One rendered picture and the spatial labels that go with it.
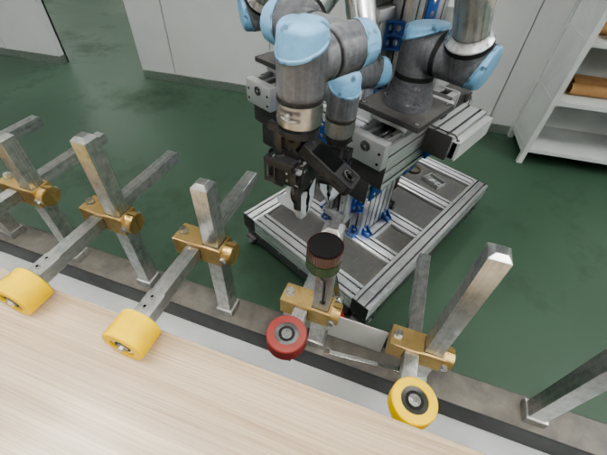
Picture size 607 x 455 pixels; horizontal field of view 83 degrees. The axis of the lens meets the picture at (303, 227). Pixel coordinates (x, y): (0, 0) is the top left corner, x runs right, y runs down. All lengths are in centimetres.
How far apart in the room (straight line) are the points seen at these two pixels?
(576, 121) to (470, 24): 283
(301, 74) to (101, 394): 61
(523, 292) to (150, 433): 195
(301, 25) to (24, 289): 66
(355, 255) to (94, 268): 113
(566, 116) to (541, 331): 207
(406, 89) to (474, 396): 83
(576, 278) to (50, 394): 240
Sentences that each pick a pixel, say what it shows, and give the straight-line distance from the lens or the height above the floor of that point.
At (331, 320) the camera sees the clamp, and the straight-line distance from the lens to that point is 77.
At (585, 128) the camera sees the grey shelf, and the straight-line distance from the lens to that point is 379.
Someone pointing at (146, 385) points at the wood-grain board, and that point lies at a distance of 70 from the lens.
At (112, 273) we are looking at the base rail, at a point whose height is 70.
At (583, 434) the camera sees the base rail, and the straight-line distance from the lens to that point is 107.
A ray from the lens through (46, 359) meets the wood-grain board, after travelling 80.
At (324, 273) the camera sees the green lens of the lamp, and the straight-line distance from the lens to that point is 56.
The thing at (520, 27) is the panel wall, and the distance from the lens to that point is 330.
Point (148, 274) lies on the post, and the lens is 103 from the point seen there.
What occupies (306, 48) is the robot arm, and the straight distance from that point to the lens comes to 51.
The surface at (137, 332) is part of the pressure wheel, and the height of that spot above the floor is 97.
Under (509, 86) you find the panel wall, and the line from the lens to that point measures 345.
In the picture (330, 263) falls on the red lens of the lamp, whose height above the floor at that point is 110.
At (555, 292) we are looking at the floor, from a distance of 235.
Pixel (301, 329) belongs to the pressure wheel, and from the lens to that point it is 70.
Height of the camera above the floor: 152
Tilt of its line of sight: 46 degrees down
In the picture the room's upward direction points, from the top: 4 degrees clockwise
